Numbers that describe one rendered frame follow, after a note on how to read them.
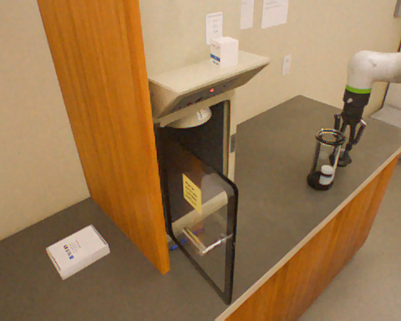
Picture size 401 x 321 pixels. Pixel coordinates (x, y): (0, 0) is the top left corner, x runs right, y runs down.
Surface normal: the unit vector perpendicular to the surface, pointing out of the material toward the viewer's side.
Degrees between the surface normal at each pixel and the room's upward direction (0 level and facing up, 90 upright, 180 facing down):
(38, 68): 90
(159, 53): 90
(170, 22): 90
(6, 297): 0
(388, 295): 0
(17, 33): 90
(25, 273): 0
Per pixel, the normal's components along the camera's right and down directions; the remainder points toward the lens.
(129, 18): 0.67, 0.40
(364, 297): -0.02, -0.83
